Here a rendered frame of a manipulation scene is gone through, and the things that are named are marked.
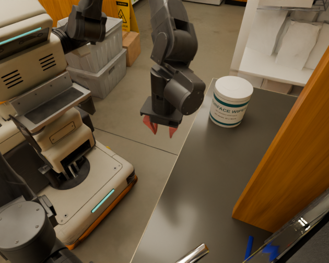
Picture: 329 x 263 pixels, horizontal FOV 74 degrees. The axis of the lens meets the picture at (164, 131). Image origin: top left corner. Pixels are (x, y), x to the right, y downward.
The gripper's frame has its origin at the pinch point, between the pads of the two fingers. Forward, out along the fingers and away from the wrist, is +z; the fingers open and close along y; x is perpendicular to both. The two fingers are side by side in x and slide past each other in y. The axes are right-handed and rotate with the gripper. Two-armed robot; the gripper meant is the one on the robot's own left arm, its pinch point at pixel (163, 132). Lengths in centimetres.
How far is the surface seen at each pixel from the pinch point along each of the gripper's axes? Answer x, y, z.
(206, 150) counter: 10.7, 12.3, 16.2
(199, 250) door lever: -28.5, 14.5, -9.9
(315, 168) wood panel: -11.2, 30.3, -13.1
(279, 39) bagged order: 93, 37, 9
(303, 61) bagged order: 78, 49, 12
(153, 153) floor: 69, -31, 109
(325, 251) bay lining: -20.2, 35.6, -2.8
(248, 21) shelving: 69, 17, -7
